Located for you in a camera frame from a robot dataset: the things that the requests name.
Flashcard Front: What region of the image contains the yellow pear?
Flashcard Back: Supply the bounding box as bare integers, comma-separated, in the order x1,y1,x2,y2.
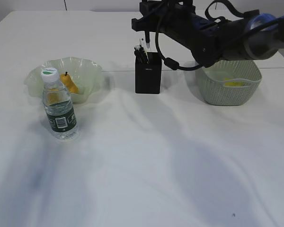
60,72,79,94

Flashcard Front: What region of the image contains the clear water bottle green label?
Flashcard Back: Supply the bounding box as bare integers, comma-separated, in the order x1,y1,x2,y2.
41,67,78,140

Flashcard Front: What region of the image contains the green woven plastic basket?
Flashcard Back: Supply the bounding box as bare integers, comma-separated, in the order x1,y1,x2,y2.
195,61,262,106

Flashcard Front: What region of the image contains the green ruffled glass plate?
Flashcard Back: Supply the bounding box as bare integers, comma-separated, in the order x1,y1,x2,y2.
24,57,104,104

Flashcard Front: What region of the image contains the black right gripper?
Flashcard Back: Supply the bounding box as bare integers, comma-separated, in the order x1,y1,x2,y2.
131,0,199,47

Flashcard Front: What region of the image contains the yellow waste paper wrapper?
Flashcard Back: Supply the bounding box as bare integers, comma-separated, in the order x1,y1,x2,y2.
224,78,244,87

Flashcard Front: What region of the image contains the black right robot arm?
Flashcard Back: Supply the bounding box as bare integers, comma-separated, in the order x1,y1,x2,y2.
131,0,284,71

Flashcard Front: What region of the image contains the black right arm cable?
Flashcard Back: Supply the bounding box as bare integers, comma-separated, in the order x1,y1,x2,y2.
153,0,261,71

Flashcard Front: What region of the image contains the black square pen holder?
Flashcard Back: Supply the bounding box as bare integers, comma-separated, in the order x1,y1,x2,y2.
135,52,162,94

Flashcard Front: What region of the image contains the clear plastic ruler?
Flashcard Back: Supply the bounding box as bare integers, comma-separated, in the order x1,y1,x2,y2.
139,38,148,53

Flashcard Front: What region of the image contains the black pen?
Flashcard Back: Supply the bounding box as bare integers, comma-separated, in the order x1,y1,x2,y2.
134,47,143,63
139,45,149,64
144,31,150,49

